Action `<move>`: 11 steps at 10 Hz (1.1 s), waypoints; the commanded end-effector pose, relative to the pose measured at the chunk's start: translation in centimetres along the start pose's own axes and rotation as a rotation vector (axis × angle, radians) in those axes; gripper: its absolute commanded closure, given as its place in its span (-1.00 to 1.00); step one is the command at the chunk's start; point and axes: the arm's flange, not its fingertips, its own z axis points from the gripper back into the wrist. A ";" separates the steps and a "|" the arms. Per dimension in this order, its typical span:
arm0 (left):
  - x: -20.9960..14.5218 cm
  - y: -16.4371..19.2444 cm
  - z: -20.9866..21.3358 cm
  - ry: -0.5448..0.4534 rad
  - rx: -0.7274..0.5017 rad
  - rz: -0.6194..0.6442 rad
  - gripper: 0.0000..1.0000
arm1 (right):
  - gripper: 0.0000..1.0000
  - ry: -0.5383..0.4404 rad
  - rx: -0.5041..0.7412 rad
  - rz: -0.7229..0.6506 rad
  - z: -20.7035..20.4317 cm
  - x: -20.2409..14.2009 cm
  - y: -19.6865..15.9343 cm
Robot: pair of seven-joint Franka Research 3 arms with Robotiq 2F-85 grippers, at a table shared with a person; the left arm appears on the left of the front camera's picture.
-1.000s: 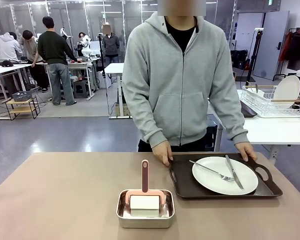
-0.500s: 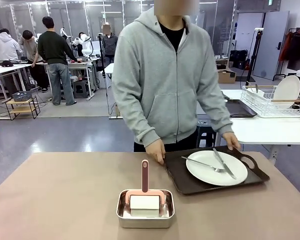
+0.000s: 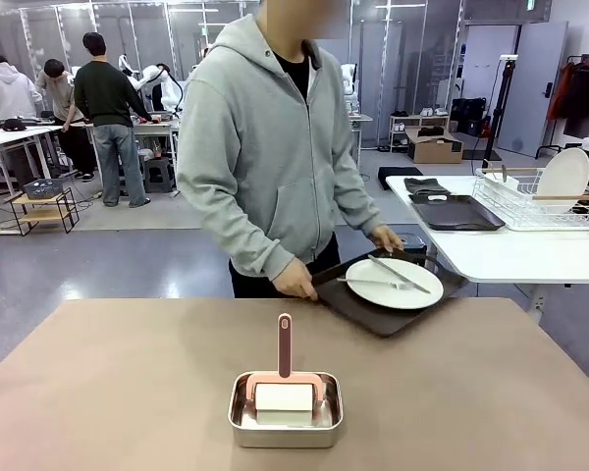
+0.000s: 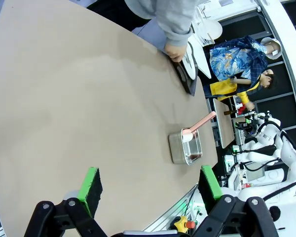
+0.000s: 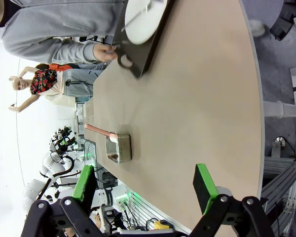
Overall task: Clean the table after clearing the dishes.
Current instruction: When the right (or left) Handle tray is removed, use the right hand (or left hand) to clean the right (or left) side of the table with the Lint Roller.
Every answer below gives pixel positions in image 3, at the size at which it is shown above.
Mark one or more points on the person's left hand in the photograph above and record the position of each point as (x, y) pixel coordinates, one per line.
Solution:
(385, 238)

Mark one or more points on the person's right hand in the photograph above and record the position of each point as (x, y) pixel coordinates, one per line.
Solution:
(294, 282)

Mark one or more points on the silver table knife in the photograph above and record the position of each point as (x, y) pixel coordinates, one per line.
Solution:
(402, 276)

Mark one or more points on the silver fork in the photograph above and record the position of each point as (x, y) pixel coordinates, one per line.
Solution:
(368, 281)

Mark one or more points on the white round plate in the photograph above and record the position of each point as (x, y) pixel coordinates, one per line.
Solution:
(397, 300)
(564, 176)

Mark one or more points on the dark brown serving tray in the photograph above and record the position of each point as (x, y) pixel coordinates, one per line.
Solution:
(456, 213)
(373, 319)

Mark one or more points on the person's left forearm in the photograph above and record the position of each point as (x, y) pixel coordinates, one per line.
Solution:
(360, 201)

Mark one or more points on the person's right forearm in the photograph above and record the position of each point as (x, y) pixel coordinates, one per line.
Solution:
(235, 225)

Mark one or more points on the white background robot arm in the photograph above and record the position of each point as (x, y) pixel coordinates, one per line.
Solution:
(348, 81)
(149, 73)

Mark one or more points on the black flat floor cushion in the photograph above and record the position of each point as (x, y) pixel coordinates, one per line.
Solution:
(397, 174)

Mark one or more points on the grey folded cloth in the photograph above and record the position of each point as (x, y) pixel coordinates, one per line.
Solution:
(422, 185)

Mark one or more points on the open cardboard box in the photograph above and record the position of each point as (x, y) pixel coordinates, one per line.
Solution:
(437, 152)

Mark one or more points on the white shoe rack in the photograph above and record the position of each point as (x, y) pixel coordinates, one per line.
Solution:
(397, 123)

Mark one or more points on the white side table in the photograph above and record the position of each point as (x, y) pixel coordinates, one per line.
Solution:
(520, 255)

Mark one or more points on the person in grey hoodie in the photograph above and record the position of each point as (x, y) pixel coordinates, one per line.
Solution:
(275, 147)

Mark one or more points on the black equipment cases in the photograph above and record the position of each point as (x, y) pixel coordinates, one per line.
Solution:
(468, 115)

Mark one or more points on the rectangular stainless steel tray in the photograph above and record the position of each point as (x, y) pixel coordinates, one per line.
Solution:
(284, 436)

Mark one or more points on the grey folding step stool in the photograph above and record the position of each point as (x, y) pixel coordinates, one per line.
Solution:
(159, 174)

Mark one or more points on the black stand white head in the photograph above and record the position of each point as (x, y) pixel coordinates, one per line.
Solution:
(504, 88)

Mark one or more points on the grey blue door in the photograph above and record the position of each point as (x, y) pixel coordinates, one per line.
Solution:
(535, 98)

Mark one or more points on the white cluttered lab table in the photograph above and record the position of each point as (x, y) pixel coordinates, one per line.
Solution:
(152, 128)

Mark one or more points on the orange hanging jacket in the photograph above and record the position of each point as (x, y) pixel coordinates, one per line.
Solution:
(560, 93)

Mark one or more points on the black hanging jacket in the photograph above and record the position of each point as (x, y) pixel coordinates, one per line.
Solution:
(586, 103)

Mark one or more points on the grey plastic basket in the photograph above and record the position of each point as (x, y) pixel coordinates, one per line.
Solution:
(44, 189)

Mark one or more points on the person in dark green sweater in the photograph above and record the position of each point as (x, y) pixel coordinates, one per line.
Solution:
(103, 93)

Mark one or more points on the person in beige shirt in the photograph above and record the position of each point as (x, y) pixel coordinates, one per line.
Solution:
(61, 98)

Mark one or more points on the white work table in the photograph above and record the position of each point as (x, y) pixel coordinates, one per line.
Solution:
(10, 135)

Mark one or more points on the black cap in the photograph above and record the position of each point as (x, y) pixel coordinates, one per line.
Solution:
(15, 124)

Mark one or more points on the person in white hoodie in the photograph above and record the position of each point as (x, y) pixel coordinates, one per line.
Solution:
(5, 93)

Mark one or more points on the wooden shelf black frame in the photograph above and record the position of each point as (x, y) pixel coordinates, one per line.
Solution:
(39, 214)

